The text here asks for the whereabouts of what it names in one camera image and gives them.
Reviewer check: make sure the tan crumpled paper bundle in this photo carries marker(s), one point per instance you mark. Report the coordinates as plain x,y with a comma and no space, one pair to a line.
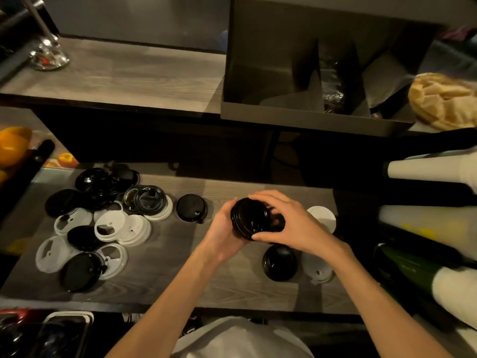
443,102

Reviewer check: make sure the blue stool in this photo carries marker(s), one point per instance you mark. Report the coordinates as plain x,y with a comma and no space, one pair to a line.
224,40

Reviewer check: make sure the translucent yellow print cup stack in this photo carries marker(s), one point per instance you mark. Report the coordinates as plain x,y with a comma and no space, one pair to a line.
428,227

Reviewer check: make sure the person's right forearm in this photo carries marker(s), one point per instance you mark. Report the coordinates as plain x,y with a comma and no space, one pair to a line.
384,309

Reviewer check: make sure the grey foil pouch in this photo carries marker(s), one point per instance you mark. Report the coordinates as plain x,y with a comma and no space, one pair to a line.
387,81

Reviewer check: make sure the stack of white lids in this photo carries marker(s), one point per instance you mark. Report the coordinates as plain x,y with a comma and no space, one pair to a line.
324,216

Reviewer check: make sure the white shirt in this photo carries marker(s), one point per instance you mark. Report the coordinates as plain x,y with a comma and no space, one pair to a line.
238,341

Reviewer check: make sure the clear plastic lids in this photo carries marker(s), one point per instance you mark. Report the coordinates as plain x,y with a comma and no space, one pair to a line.
316,270

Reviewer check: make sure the person's right hand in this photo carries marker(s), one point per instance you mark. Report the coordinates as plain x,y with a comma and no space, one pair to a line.
302,231

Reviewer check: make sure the clear plastic bag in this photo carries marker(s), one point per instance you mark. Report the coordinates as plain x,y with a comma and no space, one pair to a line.
333,89

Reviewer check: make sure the pile of oranges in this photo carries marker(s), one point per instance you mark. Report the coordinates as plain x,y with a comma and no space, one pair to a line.
13,145

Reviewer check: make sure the person's left forearm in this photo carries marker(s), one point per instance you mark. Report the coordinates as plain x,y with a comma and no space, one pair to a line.
160,313

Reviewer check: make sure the person's left hand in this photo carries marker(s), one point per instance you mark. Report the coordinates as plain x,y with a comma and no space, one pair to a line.
221,238

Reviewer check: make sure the chrome flag stand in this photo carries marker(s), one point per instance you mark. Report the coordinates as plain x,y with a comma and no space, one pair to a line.
48,55

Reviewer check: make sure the green sleeved white cup stack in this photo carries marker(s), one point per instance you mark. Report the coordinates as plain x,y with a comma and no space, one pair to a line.
417,272

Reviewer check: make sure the dark metal organizer box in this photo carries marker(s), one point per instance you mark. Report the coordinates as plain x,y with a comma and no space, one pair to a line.
298,119

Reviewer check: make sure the white paper cup stack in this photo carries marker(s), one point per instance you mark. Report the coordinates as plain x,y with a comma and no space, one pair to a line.
432,169

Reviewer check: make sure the pile of mixed cup lids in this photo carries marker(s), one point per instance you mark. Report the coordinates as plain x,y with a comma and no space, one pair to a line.
93,223

